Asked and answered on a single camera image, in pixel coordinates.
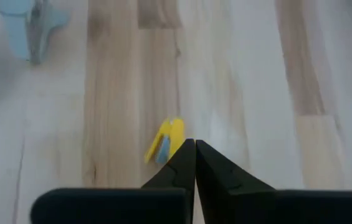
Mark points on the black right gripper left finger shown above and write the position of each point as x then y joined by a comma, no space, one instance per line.
163,202

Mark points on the grey plastic clip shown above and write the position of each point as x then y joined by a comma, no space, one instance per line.
17,31

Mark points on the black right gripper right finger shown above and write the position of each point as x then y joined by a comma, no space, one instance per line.
241,205

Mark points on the yellow mini stapler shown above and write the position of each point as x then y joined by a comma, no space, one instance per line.
175,130

